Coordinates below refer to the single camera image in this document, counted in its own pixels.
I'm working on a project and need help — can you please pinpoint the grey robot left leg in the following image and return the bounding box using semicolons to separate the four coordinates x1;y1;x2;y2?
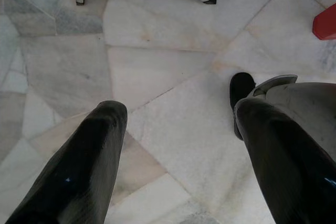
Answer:
229;71;336;162

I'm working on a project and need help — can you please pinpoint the red stool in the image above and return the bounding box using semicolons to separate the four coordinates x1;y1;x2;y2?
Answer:
312;1;336;40

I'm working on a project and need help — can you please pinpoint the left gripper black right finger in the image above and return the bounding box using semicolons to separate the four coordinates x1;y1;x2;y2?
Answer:
233;97;336;224

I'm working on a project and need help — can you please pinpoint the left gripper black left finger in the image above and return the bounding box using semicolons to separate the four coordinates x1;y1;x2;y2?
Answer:
5;100;129;224

